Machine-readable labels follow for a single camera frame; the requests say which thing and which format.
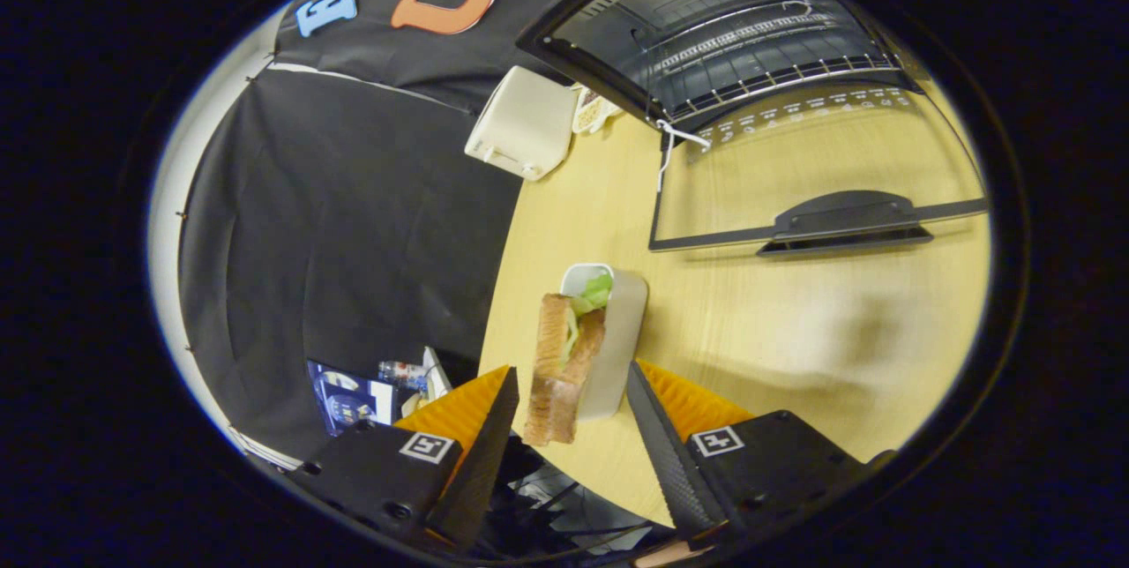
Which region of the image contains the white string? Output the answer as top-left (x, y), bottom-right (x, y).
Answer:
top-left (655, 119), bottom-right (712, 194)

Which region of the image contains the clear plastic bottle red label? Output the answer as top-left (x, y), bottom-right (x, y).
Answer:
top-left (379, 360), bottom-right (430, 392)

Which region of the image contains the white rectangular tray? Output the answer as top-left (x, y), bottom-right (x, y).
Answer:
top-left (561, 263), bottom-right (649, 422)

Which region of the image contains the black backdrop cloth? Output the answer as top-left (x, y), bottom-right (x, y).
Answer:
top-left (176, 0), bottom-right (671, 463)

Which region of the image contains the white bread toaster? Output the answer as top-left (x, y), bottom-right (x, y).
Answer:
top-left (465, 65), bottom-right (579, 181)

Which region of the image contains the white dish with snacks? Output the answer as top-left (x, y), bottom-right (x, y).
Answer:
top-left (572, 85), bottom-right (623, 137)

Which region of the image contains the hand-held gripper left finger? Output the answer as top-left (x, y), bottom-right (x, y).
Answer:
top-left (289, 364), bottom-right (520, 553)

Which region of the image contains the blue printed box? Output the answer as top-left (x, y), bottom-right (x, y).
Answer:
top-left (307, 360), bottom-right (398, 438)

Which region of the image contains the black toaster oven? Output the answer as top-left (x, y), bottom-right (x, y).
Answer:
top-left (516, 0), bottom-right (989, 258)

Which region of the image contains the toast sandwich with lettuce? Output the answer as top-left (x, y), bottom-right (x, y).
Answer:
top-left (523, 273), bottom-right (616, 448)

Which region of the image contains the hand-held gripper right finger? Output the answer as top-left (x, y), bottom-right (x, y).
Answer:
top-left (625, 362), bottom-right (898, 551)

